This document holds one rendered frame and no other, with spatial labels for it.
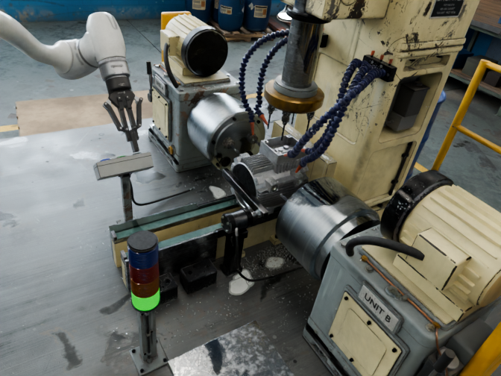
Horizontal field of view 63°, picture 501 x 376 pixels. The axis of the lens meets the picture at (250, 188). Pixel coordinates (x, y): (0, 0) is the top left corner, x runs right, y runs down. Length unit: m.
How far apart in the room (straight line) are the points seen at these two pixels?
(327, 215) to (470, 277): 0.38
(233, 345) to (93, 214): 0.76
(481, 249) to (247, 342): 0.56
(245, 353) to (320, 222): 0.37
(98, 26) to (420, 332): 1.20
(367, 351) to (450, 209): 0.37
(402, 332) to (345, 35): 0.85
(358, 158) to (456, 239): 0.58
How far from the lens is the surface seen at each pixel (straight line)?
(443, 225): 0.86
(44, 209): 1.62
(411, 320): 0.89
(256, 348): 1.05
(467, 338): 0.99
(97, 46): 1.41
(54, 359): 1.20
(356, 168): 1.37
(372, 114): 1.28
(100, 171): 1.30
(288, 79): 1.20
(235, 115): 1.44
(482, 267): 0.84
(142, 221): 1.32
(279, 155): 1.27
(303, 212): 1.10
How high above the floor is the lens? 1.80
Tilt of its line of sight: 36 degrees down
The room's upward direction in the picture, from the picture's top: 8 degrees clockwise
